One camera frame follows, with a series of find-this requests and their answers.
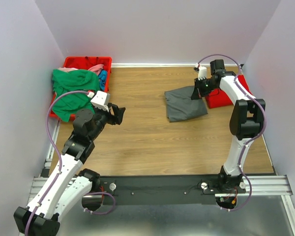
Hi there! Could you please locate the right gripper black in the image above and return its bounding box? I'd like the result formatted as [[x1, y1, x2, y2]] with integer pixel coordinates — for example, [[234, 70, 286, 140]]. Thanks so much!
[[191, 77, 217, 99]]

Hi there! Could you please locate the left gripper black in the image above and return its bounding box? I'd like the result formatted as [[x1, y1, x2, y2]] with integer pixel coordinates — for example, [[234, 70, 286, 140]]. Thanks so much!
[[89, 102, 126, 141]]

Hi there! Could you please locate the grey t shirt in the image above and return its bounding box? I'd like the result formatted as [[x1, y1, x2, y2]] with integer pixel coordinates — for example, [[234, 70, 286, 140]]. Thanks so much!
[[164, 86, 207, 122]]

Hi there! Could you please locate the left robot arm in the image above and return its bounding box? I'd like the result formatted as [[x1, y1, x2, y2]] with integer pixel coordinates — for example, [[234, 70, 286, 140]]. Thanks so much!
[[13, 103, 126, 236]]

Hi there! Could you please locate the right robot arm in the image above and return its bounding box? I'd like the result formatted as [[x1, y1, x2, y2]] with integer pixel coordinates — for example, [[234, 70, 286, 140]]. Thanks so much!
[[191, 59, 266, 193]]

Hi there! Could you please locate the folded red t shirt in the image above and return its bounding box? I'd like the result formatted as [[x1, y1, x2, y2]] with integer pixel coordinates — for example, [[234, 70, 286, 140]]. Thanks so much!
[[205, 75, 254, 108]]

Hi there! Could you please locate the blue t shirt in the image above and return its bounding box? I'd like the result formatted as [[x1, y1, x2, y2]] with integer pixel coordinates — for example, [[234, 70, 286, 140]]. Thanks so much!
[[98, 70, 108, 91]]

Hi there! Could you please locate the pink t shirt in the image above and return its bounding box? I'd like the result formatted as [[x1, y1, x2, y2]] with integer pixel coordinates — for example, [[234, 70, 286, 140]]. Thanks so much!
[[58, 64, 104, 75]]

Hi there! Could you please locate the green t shirt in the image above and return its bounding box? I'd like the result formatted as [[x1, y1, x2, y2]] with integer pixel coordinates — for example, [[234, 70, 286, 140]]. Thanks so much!
[[52, 69, 101, 122]]

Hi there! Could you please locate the red plastic bin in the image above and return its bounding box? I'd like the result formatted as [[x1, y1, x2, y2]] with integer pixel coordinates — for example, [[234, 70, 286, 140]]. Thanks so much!
[[49, 57, 112, 120]]

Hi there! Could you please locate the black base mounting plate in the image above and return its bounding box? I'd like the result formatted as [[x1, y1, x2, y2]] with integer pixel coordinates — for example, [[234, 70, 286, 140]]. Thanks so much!
[[81, 174, 246, 206]]

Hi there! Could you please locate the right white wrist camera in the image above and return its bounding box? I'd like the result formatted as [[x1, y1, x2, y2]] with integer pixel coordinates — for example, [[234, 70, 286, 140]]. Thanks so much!
[[194, 64, 207, 81]]

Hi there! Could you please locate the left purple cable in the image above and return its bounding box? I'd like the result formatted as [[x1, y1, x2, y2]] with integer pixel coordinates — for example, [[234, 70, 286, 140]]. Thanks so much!
[[23, 90, 94, 236]]

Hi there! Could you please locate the aluminium frame rail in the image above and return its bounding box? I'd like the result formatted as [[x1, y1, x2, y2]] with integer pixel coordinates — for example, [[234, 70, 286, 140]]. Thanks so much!
[[18, 120, 295, 236]]

